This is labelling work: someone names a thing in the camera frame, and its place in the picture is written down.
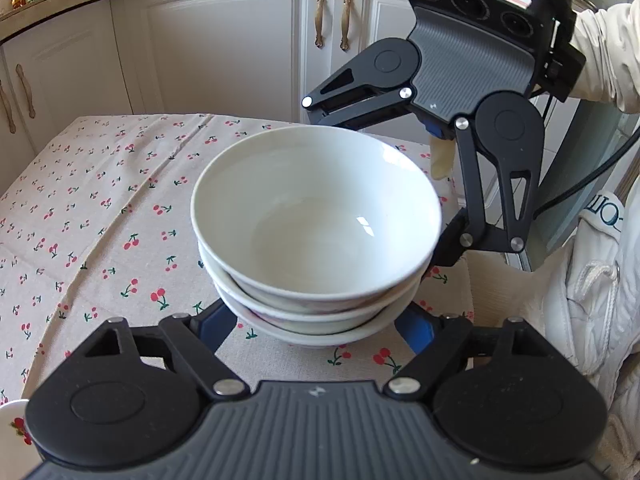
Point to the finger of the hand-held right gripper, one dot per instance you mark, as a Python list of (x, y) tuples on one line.
[(360, 107), (470, 185)]

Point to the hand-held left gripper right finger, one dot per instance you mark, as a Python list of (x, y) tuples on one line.
[(417, 332)]

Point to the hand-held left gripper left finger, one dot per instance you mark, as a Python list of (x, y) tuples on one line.
[(215, 322)]

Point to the white floral bowl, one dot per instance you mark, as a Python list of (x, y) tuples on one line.
[(320, 322), (310, 210), (320, 340)]

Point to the person's right forearm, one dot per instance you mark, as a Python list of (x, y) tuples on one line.
[(610, 50)]

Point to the person's right hand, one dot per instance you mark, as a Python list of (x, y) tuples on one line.
[(442, 160)]

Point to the white kitchen cabinets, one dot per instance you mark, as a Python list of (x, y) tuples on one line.
[(225, 50)]

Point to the cherry-print tablecloth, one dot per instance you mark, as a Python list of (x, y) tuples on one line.
[(100, 210)]

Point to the person's white jacket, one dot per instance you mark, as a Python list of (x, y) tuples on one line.
[(590, 335)]

